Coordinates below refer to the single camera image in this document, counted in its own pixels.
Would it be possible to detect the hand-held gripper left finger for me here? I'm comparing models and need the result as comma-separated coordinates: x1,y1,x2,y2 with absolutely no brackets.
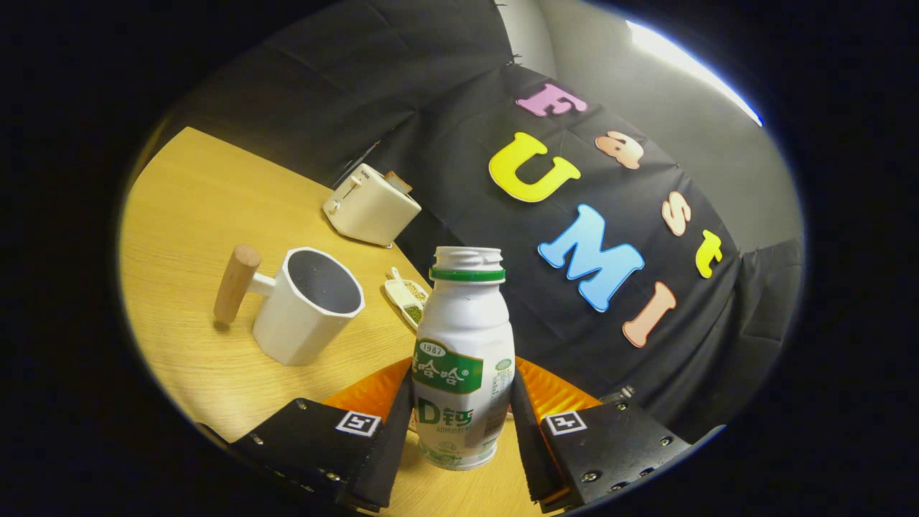
197,357,416,514

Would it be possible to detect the black backdrop cloth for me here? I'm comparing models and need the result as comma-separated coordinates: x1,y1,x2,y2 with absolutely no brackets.
144,0,805,442

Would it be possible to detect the white cup wooden handle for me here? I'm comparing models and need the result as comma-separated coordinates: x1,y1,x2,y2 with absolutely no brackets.
213,243,366,367

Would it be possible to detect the cream toaster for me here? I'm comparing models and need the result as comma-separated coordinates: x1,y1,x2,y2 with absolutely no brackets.
322,163,423,248

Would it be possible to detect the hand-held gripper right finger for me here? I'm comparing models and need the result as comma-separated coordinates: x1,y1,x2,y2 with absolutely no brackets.
508,357,726,514

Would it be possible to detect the white juice bottle green label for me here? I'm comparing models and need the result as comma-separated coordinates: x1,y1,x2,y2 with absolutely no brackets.
411,246,516,472

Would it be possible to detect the small divided bean dish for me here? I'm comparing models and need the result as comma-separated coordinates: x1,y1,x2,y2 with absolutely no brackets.
383,267,431,332

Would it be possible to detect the wooden table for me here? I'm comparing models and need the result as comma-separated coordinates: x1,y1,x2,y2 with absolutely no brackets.
118,127,546,517

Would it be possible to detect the bright ceiling light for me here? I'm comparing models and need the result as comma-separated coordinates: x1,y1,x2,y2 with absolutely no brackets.
626,20,764,128

